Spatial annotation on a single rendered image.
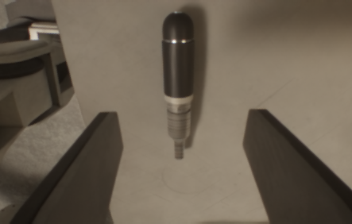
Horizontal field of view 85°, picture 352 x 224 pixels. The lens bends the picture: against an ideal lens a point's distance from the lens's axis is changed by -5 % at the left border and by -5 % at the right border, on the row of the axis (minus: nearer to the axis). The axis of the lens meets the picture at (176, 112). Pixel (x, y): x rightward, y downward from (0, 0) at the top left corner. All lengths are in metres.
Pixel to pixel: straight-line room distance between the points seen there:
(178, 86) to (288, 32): 0.10
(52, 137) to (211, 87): 1.44
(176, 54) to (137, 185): 0.18
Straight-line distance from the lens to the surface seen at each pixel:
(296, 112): 0.24
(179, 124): 0.18
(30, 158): 1.80
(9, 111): 0.52
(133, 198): 0.30
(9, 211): 0.52
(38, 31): 0.88
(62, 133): 1.52
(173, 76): 0.16
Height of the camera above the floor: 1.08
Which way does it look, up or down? 60 degrees down
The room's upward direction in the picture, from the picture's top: 179 degrees clockwise
